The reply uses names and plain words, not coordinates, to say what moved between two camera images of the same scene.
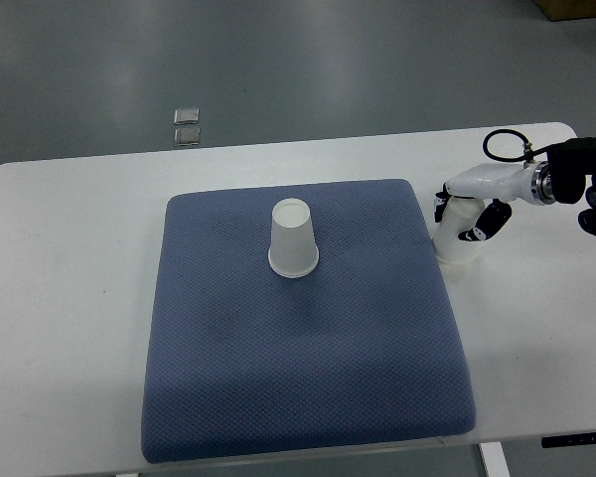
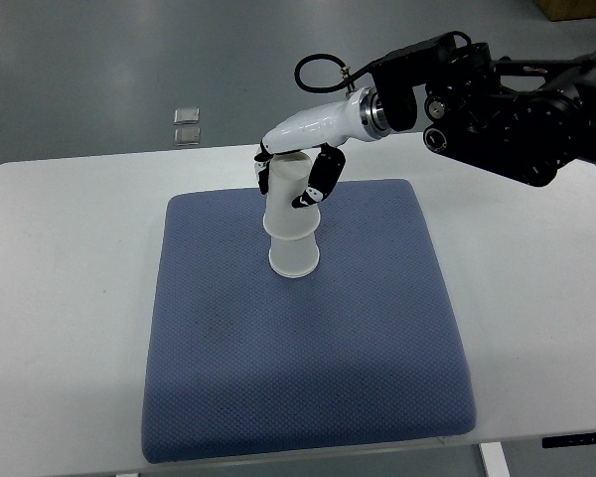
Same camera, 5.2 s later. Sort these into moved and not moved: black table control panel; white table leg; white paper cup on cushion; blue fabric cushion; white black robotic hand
Moved: white black robotic hand
Not moved: white table leg; blue fabric cushion; black table control panel; white paper cup on cushion
